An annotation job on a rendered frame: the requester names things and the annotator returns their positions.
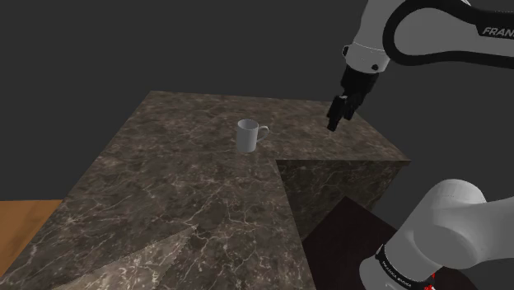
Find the dark robot stand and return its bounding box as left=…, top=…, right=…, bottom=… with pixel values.
left=301, top=195, right=472, bottom=290

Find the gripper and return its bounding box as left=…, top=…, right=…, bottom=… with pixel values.
left=326, top=65, right=380, bottom=133

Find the white mug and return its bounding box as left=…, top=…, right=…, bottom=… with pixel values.
left=235, top=119, right=270, bottom=154

